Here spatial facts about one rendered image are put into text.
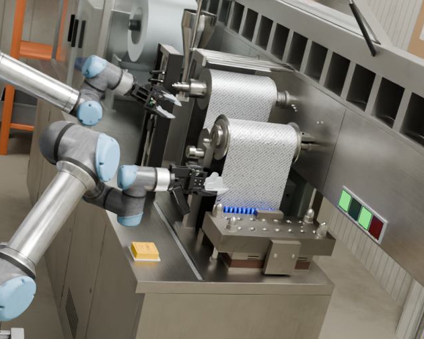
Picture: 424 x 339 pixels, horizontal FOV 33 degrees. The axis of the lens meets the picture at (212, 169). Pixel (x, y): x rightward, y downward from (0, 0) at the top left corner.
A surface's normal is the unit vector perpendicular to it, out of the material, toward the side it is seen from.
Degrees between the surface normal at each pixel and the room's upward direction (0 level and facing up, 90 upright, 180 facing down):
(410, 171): 90
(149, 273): 0
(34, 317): 0
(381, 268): 90
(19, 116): 90
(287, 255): 90
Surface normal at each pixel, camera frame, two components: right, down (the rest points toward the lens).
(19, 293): 0.82, 0.43
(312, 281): 0.21, -0.92
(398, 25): -0.94, -0.10
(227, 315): 0.32, 0.39
